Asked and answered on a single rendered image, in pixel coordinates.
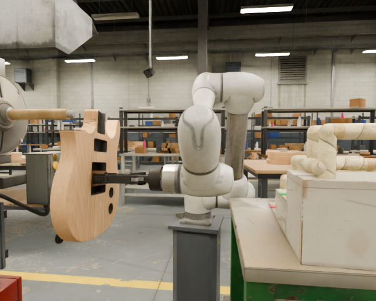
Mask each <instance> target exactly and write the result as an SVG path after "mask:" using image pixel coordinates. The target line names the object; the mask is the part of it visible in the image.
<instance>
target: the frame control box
mask: <svg viewBox="0 0 376 301"><path fill-rule="evenodd" d="M53 153H56V154H57V156H58V157H57V159H56V160H53ZM60 153H61V151H48V152H34V153H26V195H27V204H41V205H43V207H45V212H41V211H38V210H36V209H34V208H32V207H30V206H28V205H26V204H24V203H22V202H20V201H18V200H16V199H14V198H12V197H10V196H7V195H4V194H2V193H0V198H2V199H5V200H7V201H9V202H12V203H13V204H15V205H18V206H19V207H21V208H23V209H25V210H27V211H29V212H31V213H34V214H37V215H39V216H47V215H48V214H49V212H50V208H49V205H50V195H51V187H52V183H53V179H54V175H55V173H56V170H57V169H56V170H55V169H54V167H53V165H54V163H55V162H58V163H59V160H60Z"/></svg>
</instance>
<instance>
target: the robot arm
mask: <svg viewBox="0 0 376 301"><path fill-rule="evenodd" d="M264 93H265V84H264V80H263V78H260V77H259V76H257V75H254V74H252V73H246V72H228V73H208V72H204V73H202V74H200V75H199V76H198V77H197V78H196V79H195V81H194V84H193V88H192V97H193V103H194V106H191V107H188V108H187V109H186V110H185V111H184V112H183V113H182V115H181V117H180V120H179V123H178V145H179V150H180V155H181V158H182V161H183V164H165V165H164V167H151V168H150V170H149V173H147V174H146V172H139V173H129V174H124V173H122V174H120V173H119V174H118V173H107V172H105V173H104V174H93V184H108V183H116V184H130V185H145V184H146V183H148V184H149V189H150V190H151V191H163V192H164V193H172V194H184V207H185V212H179V213H177V214H176V217H179V218H182V219H181V220H180V221H179V223H180V224H191V225H204V226H211V222H212V220H213V218H214V217H215V214H211V209H213V208H223V209H230V205H229V199H230V198H255V189H254V187H253V185H252V184H251V183H250V182H247V178H246V176H245V175H244V174H243V169H244V156H245V143H246V133H247V126H248V113H249V112H250V111H251V110H252V107H253V105H254V103H257V102H259V101H260V100H261V99H262V98H263V97H264ZM221 102H222V103H224V107H225V109H226V111H227V129H226V153H225V164H224V163H222V162H219V156H220V146H221V128H220V124H219V121H218V118H217V116H216V114H215V113H214V111H213V110H212V107H213V105H214V103H221Z"/></svg>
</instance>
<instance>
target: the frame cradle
mask: <svg viewBox="0 0 376 301"><path fill-rule="evenodd" d="M301 166H302V167H303V168H304V169H305V170H307V171H309V172H311V173H313V174H315V175H318V176H320V175H322V174H323V173H325V172H326V167H325V165H324V164H323V163H321V162H320V161H318V159H315V158H304V159H303V160H302V162H301Z"/></svg>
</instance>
